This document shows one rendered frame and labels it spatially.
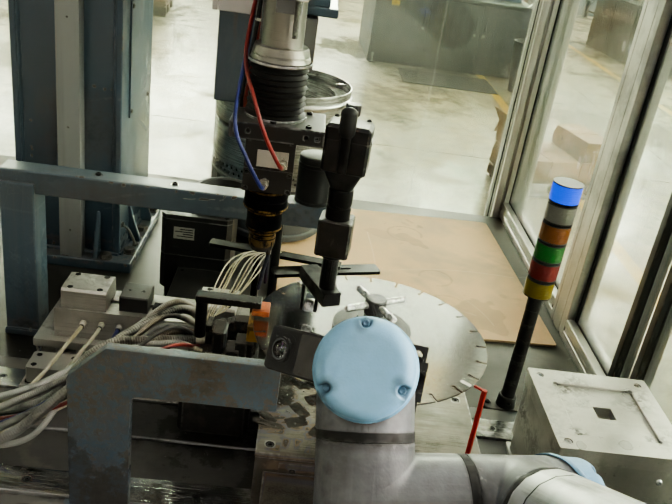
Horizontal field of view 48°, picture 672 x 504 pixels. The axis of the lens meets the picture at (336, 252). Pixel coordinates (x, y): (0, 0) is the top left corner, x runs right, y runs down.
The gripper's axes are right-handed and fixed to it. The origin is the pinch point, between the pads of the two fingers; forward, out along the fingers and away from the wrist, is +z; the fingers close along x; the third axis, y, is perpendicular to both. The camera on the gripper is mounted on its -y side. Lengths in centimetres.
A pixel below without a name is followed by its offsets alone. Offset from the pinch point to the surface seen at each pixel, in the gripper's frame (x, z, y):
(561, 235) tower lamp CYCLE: 26.4, 24.3, 24.6
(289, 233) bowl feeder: 27, 80, -25
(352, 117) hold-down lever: 27.2, -6.9, -6.3
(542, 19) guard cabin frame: 95, 89, 22
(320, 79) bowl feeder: 65, 81, -27
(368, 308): 8.5, 14.8, -0.7
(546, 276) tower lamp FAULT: 20.5, 28.3, 24.3
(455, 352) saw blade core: 5.4, 17.5, 12.2
